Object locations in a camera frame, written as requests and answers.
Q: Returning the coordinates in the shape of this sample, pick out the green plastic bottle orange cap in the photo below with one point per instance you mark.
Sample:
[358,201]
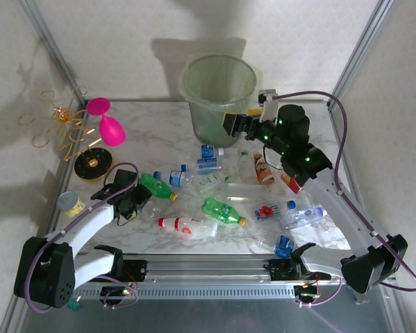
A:
[156,185]
[222,209]

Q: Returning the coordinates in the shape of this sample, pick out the small clear bottle blue cap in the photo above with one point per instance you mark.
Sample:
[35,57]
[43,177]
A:
[175,178]

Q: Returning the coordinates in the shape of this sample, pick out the blue label bottle white cap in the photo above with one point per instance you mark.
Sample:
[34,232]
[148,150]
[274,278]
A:
[208,152]

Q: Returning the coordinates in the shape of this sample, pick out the white bottle red cap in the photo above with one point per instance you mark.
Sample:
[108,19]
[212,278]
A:
[190,225]

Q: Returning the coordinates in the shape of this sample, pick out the brown coffee drink bottle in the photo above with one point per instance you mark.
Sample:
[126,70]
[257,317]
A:
[262,170]

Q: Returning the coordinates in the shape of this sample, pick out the red and yellow bottle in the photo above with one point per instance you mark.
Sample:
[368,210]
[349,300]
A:
[291,182]

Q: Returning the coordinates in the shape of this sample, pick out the clear bottle green-white label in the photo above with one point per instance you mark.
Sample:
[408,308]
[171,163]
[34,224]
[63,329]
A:
[208,181]

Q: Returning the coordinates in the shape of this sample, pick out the large clear plastic bottle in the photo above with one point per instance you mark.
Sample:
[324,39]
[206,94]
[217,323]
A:
[249,192]

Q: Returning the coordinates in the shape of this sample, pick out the red-blue label bottle blue cap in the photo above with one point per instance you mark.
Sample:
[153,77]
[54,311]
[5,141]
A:
[267,211]

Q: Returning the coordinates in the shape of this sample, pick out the bluish clear water bottle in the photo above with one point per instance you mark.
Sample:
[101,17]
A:
[301,216]

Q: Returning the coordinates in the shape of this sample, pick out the blue Pocari Sweat bottle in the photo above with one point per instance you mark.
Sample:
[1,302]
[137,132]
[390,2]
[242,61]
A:
[285,246]

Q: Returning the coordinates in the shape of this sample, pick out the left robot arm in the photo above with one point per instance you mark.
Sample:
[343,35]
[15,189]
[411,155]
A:
[86,225]

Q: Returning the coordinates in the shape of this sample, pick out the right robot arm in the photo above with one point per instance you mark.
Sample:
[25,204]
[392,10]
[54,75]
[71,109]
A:
[339,215]

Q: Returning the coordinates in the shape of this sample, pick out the green translucent bin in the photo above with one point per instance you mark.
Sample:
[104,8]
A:
[208,128]

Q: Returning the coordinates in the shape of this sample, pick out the clear bottle green cap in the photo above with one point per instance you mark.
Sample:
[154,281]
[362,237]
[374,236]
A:
[245,166]

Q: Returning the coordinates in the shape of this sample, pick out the yellow tin can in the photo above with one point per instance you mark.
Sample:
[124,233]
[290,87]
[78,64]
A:
[71,204]

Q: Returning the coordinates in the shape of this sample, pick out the blue-white label bottle blue cap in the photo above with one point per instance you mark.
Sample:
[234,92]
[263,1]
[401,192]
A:
[206,167]

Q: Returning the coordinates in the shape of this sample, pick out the pink plastic goblet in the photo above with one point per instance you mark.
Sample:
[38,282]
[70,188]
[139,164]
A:
[107,128]

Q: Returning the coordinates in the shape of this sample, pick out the small green clip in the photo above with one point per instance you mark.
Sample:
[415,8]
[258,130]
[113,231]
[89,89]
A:
[73,305]

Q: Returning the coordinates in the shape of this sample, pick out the aluminium table edge rail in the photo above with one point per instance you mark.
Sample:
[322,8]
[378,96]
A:
[66,182]

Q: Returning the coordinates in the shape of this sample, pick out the aluminium frame post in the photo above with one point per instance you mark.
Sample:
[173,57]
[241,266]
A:
[53,48]
[361,48]

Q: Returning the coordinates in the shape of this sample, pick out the grey metal base plate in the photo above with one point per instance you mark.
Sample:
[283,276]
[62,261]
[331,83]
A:
[208,319]

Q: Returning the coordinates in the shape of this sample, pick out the grey metal foot bracket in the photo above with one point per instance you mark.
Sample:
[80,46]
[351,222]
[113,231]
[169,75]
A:
[360,298]

